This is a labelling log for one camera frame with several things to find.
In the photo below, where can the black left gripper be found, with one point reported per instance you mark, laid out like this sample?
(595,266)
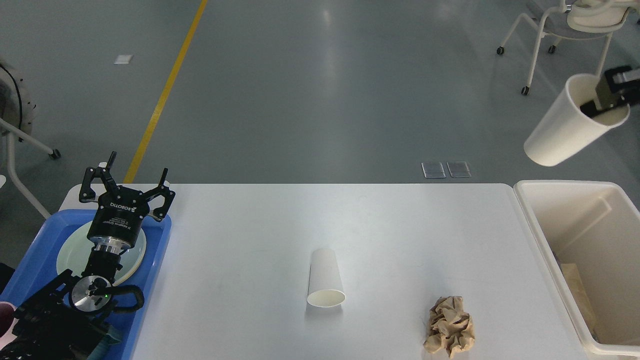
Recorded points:
(119,217)

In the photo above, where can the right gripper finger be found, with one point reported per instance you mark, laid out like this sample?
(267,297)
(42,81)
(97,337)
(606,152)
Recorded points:
(600,109)
(618,86)

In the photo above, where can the white paper cup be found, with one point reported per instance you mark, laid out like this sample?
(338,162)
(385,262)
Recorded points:
(565,130)
(325,287)

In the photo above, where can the light green plate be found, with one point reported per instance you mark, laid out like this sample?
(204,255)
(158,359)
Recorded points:
(74,254)

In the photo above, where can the teal mug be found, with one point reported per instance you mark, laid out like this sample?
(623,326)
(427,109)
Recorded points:
(112,338)

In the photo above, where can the brown paper bag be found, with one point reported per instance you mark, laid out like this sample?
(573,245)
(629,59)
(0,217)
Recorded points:
(577,289)

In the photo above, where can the brown paper ball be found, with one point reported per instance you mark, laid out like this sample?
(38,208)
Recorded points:
(450,327)

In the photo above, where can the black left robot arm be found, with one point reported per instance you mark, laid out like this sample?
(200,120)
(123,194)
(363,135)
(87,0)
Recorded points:
(67,318)

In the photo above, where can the white chair on wheels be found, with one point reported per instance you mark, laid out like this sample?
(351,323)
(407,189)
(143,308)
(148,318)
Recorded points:
(575,20)

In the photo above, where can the blue plastic tray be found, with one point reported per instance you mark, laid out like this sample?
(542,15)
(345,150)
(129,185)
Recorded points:
(39,266)

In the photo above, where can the white plastic bin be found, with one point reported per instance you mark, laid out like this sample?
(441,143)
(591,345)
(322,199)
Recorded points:
(595,225)

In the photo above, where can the pink cup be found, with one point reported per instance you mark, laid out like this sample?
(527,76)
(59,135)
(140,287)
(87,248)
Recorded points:
(7,323)

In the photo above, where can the white paper cup lying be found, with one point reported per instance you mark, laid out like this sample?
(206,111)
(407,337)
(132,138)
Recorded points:
(325,287)

